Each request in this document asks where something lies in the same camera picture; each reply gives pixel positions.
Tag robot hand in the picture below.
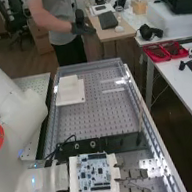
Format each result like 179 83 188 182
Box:
37 142 159 192

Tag black plate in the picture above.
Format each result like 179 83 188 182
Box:
53 128 151 164

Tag clear box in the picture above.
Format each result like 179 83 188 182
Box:
28 51 179 192

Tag small white box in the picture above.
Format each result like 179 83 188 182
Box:
50 72 89 109

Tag white desk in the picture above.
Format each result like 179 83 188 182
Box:
136 41 192 160
109 0 192 55

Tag wooden desk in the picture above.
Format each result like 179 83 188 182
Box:
83 0 143 64

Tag red tray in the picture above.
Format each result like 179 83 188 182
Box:
142 41 173 65
161 37 191 61

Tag small black object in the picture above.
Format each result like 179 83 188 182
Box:
177 59 191 72

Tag white mouse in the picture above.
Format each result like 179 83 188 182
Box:
114 24 126 35

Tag black headphones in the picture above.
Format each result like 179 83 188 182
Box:
138 20 165 43

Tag person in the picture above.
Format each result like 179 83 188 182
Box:
24 0 102 72

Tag small wooden box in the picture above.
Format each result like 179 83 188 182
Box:
130 0 149 17

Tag black office chair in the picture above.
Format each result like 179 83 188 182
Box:
0 0 33 54

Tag black cable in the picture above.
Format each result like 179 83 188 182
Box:
40 134 80 162

